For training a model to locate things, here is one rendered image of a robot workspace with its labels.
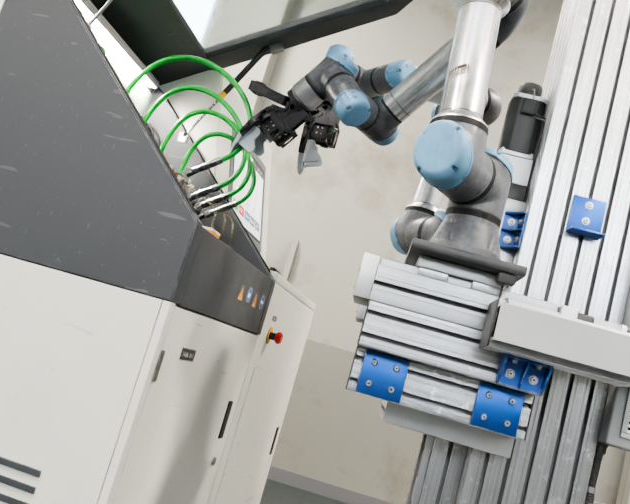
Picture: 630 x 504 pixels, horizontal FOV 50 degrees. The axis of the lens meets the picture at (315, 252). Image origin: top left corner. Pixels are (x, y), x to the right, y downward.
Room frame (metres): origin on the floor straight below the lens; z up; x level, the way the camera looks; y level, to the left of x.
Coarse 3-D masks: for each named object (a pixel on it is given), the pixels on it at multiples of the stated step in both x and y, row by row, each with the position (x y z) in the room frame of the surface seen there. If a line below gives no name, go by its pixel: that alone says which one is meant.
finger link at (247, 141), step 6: (252, 132) 1.59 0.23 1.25; (258, 132) 1.59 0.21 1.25; (240, 138) 1.60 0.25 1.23; (246, 138) 1.60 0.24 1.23; (252, 138) 1.59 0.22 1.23; (234, 144) 1.62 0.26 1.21; (240, 144) 1.61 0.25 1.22; (246, 144) 1.60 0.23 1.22; (252, 144) 1.59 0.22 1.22; (246, 150) 1.60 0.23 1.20; (252, 150) 1.60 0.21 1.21
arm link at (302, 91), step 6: (294, 84) 1.54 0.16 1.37; (300, 84) 1.51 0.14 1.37; (306, 84) 1.51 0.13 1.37; (294, 90) 1.52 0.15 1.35; (300, 90) 1.51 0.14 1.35; (306, 90) 1.51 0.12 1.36; (312, 90) 1.51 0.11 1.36; (300, 96) 1.52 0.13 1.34; (306, 96) 1.51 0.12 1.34; (312, 96) 1.51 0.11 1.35; (318, 96) 1.57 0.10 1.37; (300, 102) 1.53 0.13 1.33; (306, 102) 1.52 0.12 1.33; (312, 102) 1.53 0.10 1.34; (318, 102) 1.53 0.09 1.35; (306, 108) 1.54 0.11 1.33; (312, 108) 1.54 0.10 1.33
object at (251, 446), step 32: (192, 96) 2.05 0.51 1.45; (224, 128) 2.08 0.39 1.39; (224, 192) 2.12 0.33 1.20; (288, 320) 2.25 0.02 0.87; (256, 352) 1.97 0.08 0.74; (288, 352) 2.39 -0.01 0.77; (256, 384) 2.07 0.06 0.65; (288, 384) 2.53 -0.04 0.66; (256, 416) 2.19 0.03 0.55; (256, 448) 2.32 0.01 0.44; (224, 480) 2.03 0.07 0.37; (256, 480) 2.46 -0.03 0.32
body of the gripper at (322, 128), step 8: (320, 104) 1.71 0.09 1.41; (328, 104) 1.71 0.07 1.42; (320, 112) 1.71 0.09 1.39; (328, 112) 1.71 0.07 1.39; (312, 120) 1.70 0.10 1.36; (320, 120) 1.69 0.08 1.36; (328, 120) 1.68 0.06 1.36; (336, 120) 1.70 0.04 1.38; (312, 128) 1.69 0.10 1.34; (320, 128) 1.70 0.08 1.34; (328, 128) 1.69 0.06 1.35; (312, 136) 1.70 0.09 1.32; (320, 136) 1.70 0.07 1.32; (328, 136) 1.68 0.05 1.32; (336, 136) 1.74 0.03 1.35; (320, 144) 1.74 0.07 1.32; (328, 144) 1.72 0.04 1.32
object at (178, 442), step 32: (192, 320) 1.41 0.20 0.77; (160, 352) 1.30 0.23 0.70; (192, 352) 1.46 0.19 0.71; (224, 352) 1.68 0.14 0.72; (160, 384) 1.35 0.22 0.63; (192, 384) 1.53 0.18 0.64; (224, 384) 1.76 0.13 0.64; (160, 416) 1.40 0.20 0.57; (192, 416) 1.59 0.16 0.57; (224, 416) 1.84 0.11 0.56; (160, 448) 1.45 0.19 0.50; (192, 448) 1.66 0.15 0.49; (128, 480) 1.34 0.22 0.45; (160, 480) 1.51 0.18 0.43; (192, 480) 1.74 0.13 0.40
